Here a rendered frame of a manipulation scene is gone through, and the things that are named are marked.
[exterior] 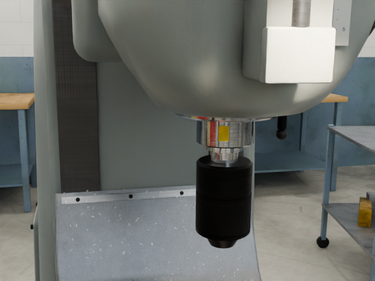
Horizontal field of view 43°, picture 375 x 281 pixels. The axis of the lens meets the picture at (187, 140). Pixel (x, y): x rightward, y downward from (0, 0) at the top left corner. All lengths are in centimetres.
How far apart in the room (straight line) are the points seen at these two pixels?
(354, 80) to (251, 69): 513
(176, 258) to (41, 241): 23
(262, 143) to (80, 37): 461
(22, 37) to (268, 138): 261
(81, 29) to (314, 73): 26
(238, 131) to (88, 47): 18
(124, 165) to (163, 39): 49
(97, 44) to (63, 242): 38
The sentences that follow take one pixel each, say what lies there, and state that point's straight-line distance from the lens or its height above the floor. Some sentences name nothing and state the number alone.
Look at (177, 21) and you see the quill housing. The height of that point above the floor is 137.
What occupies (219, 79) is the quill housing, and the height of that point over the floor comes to 134.
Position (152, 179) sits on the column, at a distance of 78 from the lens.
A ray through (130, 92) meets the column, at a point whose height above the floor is 128.
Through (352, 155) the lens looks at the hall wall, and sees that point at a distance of 556.
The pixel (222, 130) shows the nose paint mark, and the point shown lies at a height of 129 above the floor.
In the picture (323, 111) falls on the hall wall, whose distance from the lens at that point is 526.
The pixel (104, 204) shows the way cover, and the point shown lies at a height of 111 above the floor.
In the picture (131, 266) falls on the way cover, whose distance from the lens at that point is 76.
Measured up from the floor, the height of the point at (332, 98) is 86.
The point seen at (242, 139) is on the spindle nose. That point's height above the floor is 129.
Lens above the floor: 136
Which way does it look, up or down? 12 degrees down
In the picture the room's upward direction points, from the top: 1 degrees clockwise
